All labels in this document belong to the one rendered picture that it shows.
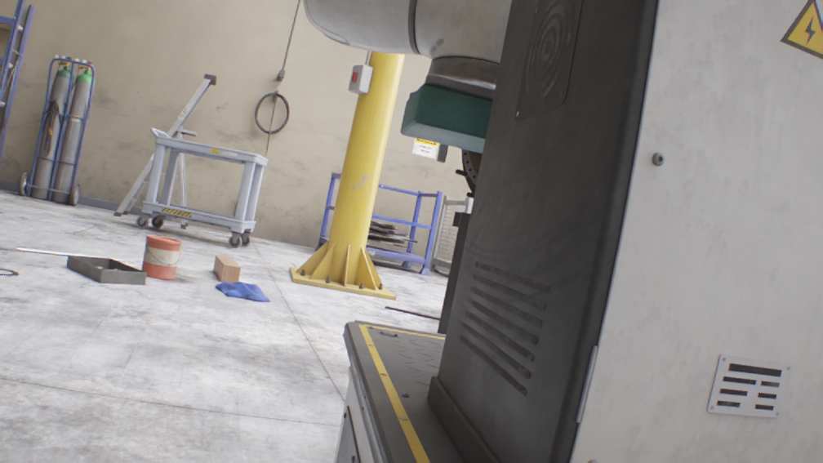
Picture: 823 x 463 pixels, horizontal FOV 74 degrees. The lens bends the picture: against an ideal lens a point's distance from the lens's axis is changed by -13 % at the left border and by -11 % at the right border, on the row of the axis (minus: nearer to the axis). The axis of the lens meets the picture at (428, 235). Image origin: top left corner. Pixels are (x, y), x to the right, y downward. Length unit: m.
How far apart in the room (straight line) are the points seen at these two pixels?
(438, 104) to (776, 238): 0.57
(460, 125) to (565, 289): 0.52
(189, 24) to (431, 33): 6.98
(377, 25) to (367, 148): 3.30
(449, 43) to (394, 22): 0.10
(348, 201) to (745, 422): 3.92
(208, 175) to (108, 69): 1.77
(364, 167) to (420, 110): 3.39
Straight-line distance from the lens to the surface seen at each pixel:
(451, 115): 0.90
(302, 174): 7.67
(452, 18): 0.96
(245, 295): 3.10
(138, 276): 2.98
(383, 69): 4.38
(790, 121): 0.48
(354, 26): 1.03
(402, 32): 1.00
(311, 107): 7.75
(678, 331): 0.42
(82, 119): 7.35
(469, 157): 1.95
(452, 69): 0.94
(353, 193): 4.26
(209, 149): 5.71
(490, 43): 0.94
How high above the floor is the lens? 0.52
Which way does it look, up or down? 1 degrees down
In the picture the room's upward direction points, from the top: 11 degrees clockwise
